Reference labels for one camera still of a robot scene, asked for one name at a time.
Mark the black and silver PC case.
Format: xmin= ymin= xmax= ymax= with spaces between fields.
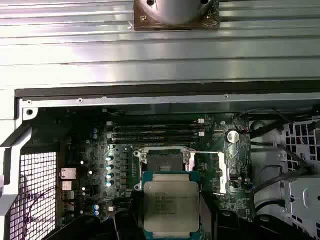
xmin=0 ymin=82 xmax=320 ymax=240

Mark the silver coin battery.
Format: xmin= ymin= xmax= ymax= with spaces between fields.
xmin=226 ymin=129 xmax=240 ymax=144

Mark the red black twisted wire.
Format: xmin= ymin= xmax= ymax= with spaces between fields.
xmin=14 ymin=186 xmax=60 ymax=240

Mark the large silver port block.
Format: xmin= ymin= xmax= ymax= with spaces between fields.
xmin=60 ymin=167 xmax=77 ymax=180

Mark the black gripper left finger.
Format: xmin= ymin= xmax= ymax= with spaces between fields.
xmin=46 ymin=190 xmax=145 ymax=240

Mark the black cable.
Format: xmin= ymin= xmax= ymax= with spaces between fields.
xmin=249 ymin=118 xmax=293 ymax=141
xmin=249 ymin=141 xmax=316 ymax=176

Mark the silver CPU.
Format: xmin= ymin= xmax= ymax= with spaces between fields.
xmin=141 ymin=171 xmax=201 ymax=239

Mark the metal socket cover frame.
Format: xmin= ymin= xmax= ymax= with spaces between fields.
xmin=183 ymin=149 xmax=230 ymax=196

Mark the blue serial port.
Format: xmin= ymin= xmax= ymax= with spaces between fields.
xmin=66 ymin=146 xmax=76 ymax=163

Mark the square brown base plate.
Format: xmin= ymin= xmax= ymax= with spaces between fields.
xmin=133 ymin=0 xmax=221 ymax=31

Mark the RAM slot with white clips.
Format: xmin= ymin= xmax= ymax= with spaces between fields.
xmin=106 ymin=118 xmax=205 ymax=129
xmin=106 ymin=131 xmax=205 ymax=140

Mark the silver drive cage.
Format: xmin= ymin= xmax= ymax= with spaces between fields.
xmin=279 ymin=117 xmax=320 ymax=240

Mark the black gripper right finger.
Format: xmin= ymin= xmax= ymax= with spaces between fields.
xmin=199 ymin=190 xmax=311 ymax=240

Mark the green motherboard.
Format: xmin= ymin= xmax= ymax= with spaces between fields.
xmin=57 ymin=107 xmax=256 ymax=227

